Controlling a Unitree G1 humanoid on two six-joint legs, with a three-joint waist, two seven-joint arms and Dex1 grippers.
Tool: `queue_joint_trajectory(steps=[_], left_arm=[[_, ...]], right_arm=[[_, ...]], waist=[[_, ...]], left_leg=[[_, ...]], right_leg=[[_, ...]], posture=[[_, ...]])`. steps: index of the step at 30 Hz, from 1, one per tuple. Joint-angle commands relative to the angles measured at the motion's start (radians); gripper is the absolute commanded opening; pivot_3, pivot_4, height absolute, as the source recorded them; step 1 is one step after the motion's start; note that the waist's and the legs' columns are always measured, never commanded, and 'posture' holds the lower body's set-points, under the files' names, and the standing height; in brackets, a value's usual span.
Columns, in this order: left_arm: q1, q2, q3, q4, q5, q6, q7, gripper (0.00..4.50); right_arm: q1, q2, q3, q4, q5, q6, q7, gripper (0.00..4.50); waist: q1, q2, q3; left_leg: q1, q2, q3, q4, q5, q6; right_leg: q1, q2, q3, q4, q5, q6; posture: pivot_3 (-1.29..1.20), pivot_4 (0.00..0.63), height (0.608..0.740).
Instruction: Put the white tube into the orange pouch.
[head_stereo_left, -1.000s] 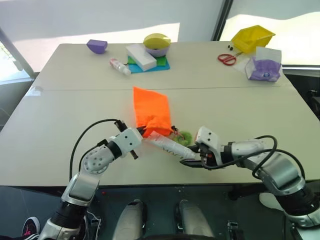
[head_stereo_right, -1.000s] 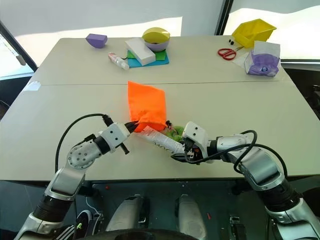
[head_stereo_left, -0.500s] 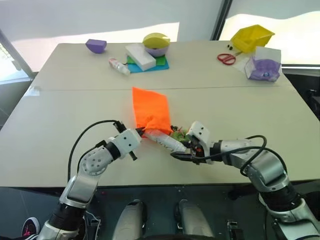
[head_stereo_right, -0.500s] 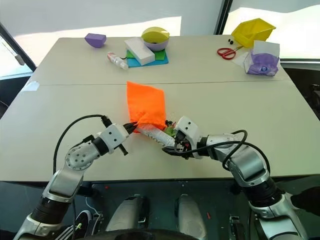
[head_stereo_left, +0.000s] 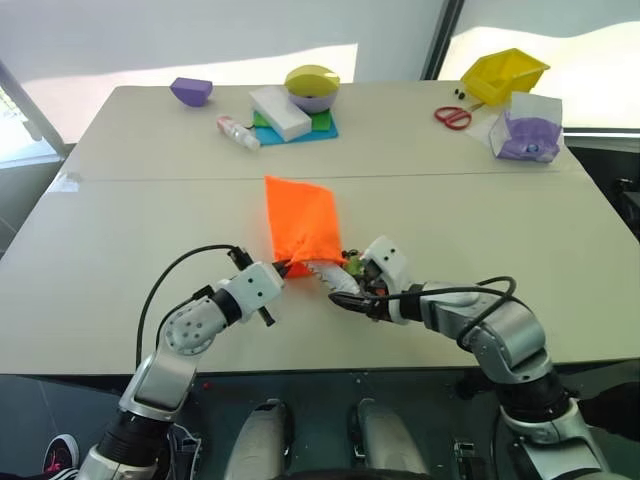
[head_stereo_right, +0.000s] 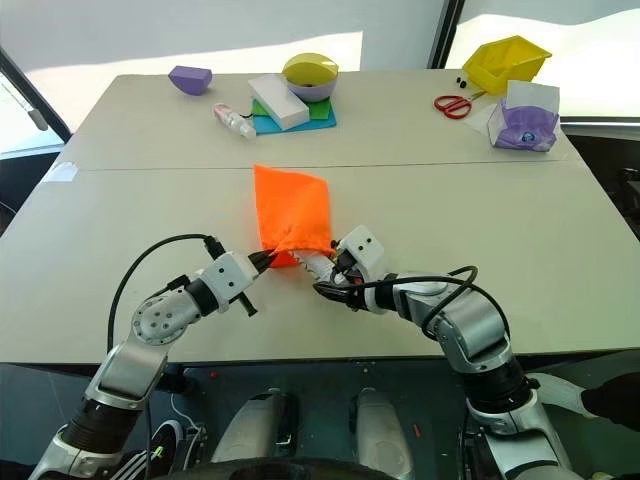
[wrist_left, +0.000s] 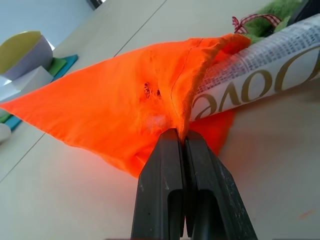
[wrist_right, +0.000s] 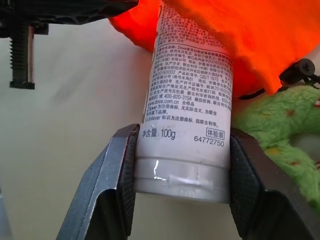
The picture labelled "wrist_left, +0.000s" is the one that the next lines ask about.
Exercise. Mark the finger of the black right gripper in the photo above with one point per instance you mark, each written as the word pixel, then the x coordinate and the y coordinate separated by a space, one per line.
pixel 303 10

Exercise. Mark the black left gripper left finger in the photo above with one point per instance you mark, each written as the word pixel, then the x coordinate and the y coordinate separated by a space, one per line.
pixel 160 180

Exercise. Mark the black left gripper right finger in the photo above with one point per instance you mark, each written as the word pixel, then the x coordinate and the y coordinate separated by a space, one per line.
pixel 212 185

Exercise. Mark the white Dove tube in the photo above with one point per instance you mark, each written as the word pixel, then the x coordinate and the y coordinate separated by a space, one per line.
pixel 260 72

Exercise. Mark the orange fabric pouch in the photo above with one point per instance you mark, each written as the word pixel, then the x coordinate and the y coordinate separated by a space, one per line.
pixel 105 105

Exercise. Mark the green plush with checkered ribbon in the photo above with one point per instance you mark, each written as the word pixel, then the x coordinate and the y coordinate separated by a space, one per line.
pixel 272 17

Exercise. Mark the red white gingham ribbon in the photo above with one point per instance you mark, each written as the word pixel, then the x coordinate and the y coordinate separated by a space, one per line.
pixel 246 21

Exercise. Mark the green and blue mat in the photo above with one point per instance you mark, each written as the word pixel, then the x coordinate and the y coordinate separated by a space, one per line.
pixel 50 67

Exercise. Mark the white box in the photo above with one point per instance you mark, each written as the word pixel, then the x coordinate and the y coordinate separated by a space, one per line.
pixel 21 82

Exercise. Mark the white bowl with yellow inside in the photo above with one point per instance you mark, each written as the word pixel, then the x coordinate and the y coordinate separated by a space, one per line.
pixel 23 53

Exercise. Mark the dark object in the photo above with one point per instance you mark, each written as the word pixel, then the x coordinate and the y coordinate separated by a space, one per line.
pixel 96 3

